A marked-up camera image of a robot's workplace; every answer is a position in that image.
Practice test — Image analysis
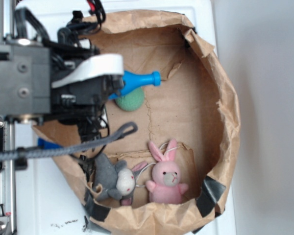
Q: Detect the black gripper body white cover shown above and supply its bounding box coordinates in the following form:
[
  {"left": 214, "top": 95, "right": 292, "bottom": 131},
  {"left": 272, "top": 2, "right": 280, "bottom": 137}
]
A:
[{"left": 49, "top": 46, "right": 124, "bottom": 122}]

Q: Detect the blue plastic toy bottle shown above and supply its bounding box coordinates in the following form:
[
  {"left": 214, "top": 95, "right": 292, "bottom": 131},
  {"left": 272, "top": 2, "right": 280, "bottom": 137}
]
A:
[{"left": 109, "top": 71, "right": 161, "bottom": 100}]

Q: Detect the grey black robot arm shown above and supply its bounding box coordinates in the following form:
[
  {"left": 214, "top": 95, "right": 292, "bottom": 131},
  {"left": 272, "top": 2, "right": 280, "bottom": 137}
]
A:
[{"left": 0, "top": 0, "right": 124, "bottom": 122}]

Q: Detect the green textured foam ball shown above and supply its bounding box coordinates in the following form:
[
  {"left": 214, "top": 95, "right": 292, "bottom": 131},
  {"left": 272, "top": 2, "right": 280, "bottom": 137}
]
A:
[{"left": 115, "top": 88, "right": 145, "bottom": 112}]

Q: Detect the grey and white plush bunny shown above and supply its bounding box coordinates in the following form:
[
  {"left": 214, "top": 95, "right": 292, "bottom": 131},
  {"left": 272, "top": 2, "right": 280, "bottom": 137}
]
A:
[{"left": 93, "top": 153, "right": 147, "bottom": 206}]

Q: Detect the brown paper bag bin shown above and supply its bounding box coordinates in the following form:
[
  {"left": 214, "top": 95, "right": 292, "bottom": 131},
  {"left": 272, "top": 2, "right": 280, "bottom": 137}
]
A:
[{"left": 54, "top": 10, "right": 241, "bottom": 235}]

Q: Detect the pink plush bunny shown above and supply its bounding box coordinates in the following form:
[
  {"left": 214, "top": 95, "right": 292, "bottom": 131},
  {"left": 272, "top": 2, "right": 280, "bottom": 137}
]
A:
[{"left": 146, "top": 139, "right": 189, "bottom": 204}]

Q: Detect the black and red cable bundle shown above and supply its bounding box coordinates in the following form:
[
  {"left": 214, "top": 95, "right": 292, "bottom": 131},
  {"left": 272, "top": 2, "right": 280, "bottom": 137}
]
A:
[{"left": 63, "top": 0, "right": 107, "bottom": 32}]

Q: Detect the grey braided cable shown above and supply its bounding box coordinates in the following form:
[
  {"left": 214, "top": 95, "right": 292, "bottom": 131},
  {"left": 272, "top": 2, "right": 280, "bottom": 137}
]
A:
[{"left": 0, "top": 121, "right": 138, "bottom": 163}]

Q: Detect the aluminium frame rail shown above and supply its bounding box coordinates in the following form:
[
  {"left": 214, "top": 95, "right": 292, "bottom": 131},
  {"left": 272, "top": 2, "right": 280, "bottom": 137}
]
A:
[{"left": 0, "top": 0, "right": 17, "bottom": 235}]

